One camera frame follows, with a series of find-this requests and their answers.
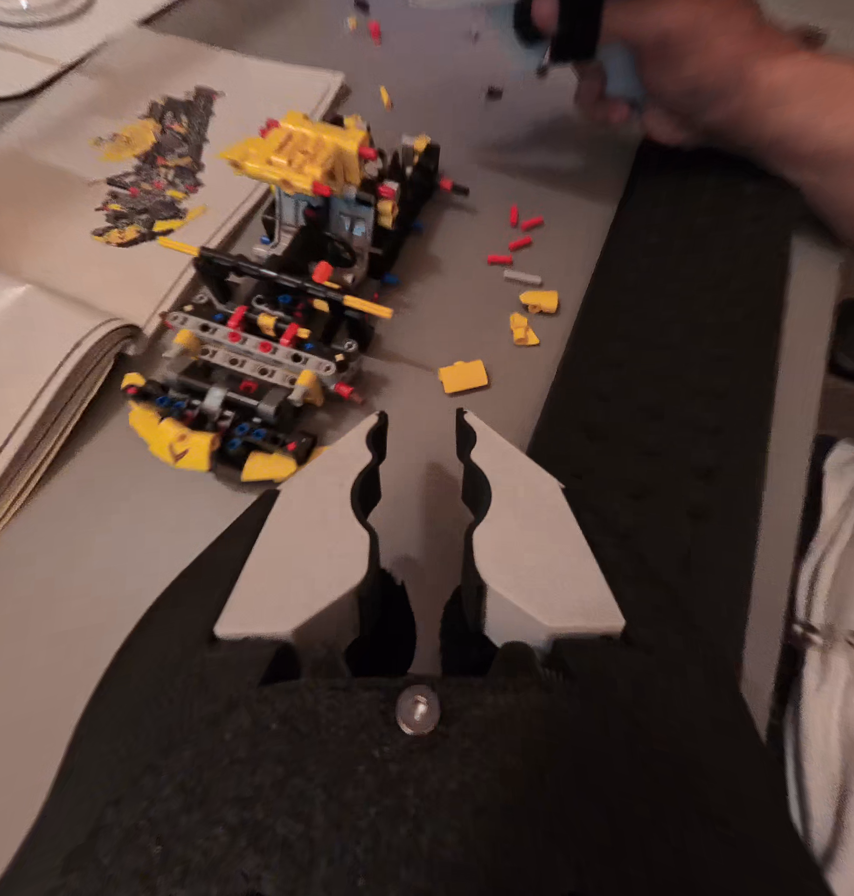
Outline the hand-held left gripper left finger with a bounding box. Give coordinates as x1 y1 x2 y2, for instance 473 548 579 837
213 412 389 641

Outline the person's right forearm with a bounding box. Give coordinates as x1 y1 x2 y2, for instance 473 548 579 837
756 28 854 260

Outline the lego car chassis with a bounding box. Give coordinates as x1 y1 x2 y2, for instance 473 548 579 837
121 112 470 485

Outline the white document stand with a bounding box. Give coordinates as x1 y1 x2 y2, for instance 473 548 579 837
0 0 183 99

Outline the person's right hand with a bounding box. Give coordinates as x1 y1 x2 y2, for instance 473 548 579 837
576 0 807 147

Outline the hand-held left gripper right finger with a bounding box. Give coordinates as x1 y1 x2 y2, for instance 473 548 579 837
456 407 627 648

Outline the lego instruction booklet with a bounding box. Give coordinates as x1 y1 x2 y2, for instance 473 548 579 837
0 28 347 554

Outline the black dotted floor mat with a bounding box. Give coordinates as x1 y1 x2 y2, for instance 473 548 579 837
528 140 802 701

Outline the yellow lego block piece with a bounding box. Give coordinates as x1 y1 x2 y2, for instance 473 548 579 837
438 359 490 395

